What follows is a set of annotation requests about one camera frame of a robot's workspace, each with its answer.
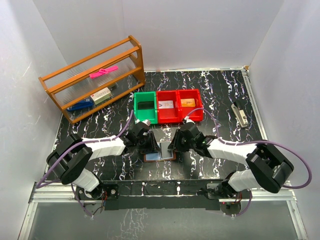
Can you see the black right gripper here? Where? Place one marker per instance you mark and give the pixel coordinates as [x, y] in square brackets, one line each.
[175, 145]

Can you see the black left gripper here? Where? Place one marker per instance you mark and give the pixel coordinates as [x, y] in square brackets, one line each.
[153, 147]

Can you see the brown leather card holder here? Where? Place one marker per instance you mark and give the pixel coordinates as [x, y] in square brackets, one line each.
[161, 160]

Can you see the dark card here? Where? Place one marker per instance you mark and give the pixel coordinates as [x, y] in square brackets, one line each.
[165, 152]

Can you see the gold card with magnetic stripe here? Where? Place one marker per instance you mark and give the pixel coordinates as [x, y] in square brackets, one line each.
[188, 103]

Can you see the grey VIP card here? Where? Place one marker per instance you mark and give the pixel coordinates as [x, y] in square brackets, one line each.
[145, 105]

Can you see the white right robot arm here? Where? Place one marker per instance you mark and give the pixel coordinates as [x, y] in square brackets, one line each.
[267, 167]

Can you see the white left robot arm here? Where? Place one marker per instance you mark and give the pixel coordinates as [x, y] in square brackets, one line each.
[68, 161]

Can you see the white card in bin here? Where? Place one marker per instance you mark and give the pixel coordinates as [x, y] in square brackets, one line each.
[166, 104]

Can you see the red plastic bin middle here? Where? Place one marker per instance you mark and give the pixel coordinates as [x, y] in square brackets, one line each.
[168, 116]

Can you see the red plastic bin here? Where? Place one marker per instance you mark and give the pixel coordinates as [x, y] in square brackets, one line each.
[168, 116]
[191, 112]

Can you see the green plastic bin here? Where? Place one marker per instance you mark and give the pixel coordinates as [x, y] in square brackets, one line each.
[150, 114]

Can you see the red plastic bin right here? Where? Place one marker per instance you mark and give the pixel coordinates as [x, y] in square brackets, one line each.
[191, 112]

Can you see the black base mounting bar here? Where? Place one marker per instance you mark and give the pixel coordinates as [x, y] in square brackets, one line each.
[171, 194]

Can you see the grey metal stapler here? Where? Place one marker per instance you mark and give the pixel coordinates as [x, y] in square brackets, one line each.
[239, 113]

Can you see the white red small box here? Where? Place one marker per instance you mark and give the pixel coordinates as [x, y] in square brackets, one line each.
[100, 96]

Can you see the blue stapler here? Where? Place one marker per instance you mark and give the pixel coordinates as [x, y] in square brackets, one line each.
[83, 104]

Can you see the wooden shelf rack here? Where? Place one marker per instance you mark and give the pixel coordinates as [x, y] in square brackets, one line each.
[118, 67]

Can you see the pink plastic clip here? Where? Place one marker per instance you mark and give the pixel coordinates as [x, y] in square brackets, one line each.
[103, 71]

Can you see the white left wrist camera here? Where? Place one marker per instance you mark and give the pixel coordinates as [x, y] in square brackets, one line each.
[146, 122]

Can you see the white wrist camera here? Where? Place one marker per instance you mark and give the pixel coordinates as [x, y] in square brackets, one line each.
[146, 122]
[188, 120]

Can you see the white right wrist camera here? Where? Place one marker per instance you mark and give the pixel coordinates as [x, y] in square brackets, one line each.
[188, 120]

